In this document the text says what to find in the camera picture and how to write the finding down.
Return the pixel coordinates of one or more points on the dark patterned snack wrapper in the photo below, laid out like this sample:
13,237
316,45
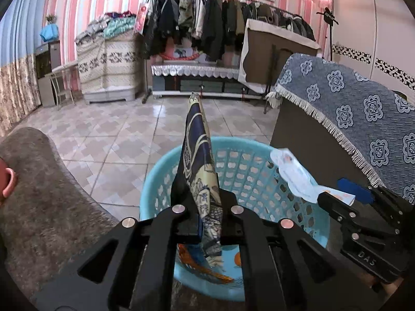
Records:
197,155

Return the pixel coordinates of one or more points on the black tripod stand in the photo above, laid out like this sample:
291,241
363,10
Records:
329,16

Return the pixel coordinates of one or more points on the light blue wipes packet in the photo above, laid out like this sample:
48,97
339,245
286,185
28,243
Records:
298,178

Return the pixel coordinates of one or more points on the light blue plastic basket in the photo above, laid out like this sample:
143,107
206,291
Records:
253,181

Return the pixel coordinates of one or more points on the blue bottle cover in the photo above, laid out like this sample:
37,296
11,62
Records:
48,33

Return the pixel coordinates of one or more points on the grey washing machine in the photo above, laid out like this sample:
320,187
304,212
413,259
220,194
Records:
110,95

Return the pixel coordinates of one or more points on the blue and floral curtain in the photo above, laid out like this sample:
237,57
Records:
16,55

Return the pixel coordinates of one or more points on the pile of folded clothes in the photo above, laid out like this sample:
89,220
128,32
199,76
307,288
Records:
113,26

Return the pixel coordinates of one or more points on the row of hanging clothes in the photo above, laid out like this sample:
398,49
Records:
210,22

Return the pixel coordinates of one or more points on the brown cabinet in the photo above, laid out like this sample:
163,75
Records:
308,142

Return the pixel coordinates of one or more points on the folded brown table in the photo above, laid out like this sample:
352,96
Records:
259,58

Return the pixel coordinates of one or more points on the pink pig mug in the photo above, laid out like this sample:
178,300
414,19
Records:
6,181

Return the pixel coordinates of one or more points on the beige patterned cover cloth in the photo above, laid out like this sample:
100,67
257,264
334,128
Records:
107,61

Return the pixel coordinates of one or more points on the metal clothes rack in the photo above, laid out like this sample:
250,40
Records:
147,87

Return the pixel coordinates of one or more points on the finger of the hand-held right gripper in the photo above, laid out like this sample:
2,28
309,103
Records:
337,209
355,189

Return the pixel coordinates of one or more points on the grey water dispenser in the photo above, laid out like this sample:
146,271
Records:
45,71

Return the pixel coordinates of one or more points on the white lace cloth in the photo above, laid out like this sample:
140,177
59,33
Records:
194,70

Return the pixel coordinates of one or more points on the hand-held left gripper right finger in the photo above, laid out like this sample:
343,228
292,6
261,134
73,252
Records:
228,223

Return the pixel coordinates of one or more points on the small white side table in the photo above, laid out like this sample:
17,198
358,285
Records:
61,68

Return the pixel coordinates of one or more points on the pink hanging bag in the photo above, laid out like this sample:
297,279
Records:
141,19

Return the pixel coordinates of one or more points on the low dark cabinet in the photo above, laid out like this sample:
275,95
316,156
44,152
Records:
194,86

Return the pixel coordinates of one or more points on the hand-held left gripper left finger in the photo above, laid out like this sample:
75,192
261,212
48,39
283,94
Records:
186,223

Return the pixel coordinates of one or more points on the blue flower patterned cloth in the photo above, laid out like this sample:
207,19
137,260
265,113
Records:
356,103

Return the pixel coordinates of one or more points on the small potted plant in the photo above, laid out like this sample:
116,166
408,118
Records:
51,19

